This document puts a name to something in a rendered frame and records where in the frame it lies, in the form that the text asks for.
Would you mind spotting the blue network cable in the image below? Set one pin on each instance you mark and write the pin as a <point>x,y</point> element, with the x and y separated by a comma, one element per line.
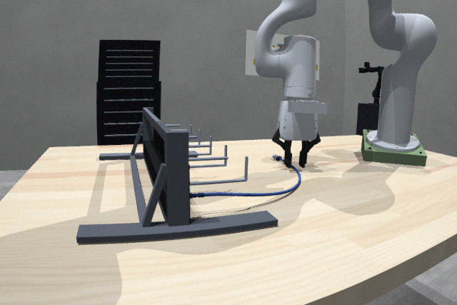
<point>250,194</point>

